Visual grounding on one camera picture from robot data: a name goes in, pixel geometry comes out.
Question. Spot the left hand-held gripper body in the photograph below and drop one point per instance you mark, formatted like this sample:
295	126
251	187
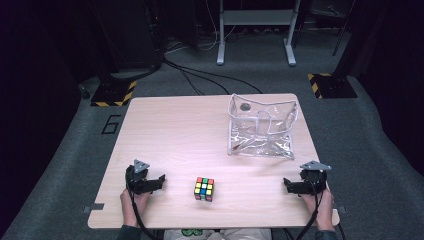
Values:
137	178

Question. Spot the black yellow striped base plate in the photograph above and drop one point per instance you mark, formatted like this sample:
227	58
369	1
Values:
113	95
331	86

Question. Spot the multicoloured puzzle cube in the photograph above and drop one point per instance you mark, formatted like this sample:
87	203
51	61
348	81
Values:
204	189

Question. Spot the black stand post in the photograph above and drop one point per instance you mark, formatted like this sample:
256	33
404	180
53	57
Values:
353	36

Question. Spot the grey tape strip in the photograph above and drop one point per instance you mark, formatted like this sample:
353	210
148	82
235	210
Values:
341	210
95	207

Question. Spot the white metal desk frame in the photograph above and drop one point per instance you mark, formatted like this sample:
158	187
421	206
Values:
256	16

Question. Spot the person's left hand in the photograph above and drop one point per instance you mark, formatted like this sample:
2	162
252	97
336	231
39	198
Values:
133	206

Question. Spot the clear plastic bag white trim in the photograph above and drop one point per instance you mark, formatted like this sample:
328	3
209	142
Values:
261	130

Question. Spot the person's right hand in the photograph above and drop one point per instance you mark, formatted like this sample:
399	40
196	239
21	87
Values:
321	206

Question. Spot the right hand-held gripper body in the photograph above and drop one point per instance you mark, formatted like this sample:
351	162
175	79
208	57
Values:
313	178

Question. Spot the dark cabinet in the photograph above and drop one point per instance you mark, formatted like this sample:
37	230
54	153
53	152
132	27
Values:
130	33

